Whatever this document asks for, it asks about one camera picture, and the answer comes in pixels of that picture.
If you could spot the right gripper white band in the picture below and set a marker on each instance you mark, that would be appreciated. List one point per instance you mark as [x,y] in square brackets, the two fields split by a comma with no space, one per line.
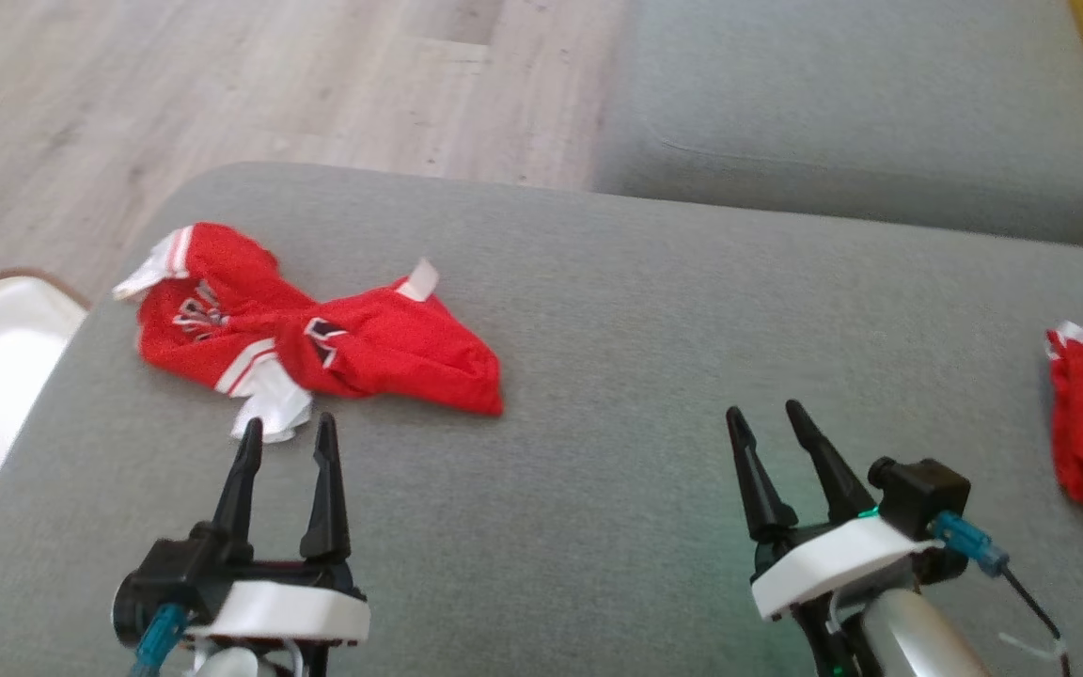
[833,559]

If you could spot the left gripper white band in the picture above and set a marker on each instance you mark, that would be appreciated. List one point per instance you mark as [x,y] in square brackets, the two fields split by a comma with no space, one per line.
[288,611]

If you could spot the red jersey with white trim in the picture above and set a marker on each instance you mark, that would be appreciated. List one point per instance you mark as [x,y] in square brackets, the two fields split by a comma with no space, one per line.
[391,348]

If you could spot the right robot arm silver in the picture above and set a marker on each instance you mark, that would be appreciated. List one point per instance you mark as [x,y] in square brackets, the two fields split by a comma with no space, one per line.
[918,639]

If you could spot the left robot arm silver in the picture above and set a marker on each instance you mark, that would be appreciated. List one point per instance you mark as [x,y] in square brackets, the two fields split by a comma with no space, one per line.
[227,666]

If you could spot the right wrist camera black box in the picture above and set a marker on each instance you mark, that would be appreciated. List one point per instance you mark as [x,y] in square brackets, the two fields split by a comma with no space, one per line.
[922,494]

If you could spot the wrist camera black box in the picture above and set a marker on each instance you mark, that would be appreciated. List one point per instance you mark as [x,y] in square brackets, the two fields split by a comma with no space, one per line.
[922,494]
[165,578]

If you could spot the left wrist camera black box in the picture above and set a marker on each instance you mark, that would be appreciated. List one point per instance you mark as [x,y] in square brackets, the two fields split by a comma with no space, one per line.
[165,578]

